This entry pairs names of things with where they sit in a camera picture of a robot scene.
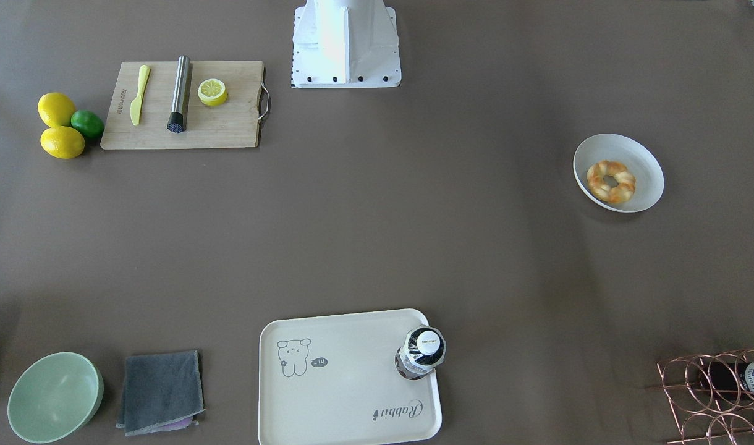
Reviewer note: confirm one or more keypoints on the white plate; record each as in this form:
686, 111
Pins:
640, 162

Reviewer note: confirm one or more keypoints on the twisted glazed donut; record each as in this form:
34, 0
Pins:
611, 182

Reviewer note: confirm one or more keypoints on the cream rabbit tray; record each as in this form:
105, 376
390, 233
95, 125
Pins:
333, 380

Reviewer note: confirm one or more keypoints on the dark drink bottle white cap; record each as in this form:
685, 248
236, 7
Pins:
422, 351

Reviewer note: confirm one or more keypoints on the wooden cutting board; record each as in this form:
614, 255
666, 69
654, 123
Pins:
234, 124

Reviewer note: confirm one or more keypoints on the half lemon slice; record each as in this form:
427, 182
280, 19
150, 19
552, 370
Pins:
212, 92

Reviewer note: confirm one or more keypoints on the steel cylinder muddler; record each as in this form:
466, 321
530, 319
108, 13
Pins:
176, 120

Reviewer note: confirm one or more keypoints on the grey folded cloth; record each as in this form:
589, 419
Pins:
162, 392

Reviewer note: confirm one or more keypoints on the yellow plastic knife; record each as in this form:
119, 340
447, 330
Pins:
135, 110

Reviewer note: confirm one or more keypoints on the green lime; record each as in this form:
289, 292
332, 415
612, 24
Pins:
87, 123

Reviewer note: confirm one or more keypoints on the lower yellow lemon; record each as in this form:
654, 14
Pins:
63, 142

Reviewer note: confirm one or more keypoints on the yellow lemon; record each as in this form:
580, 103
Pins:
63, 142
56, 109

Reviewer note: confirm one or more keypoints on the upper yellow lemon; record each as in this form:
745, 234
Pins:
56, 109

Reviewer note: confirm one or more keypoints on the green bowl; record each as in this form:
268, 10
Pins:
55, 397

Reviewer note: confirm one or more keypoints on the dark bottle in rack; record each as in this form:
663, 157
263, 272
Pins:
731, 381

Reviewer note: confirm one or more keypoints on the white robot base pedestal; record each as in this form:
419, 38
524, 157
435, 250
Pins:
345, 44

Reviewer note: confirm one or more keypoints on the copper wire bottle rack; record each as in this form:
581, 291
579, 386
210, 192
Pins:
700, 416

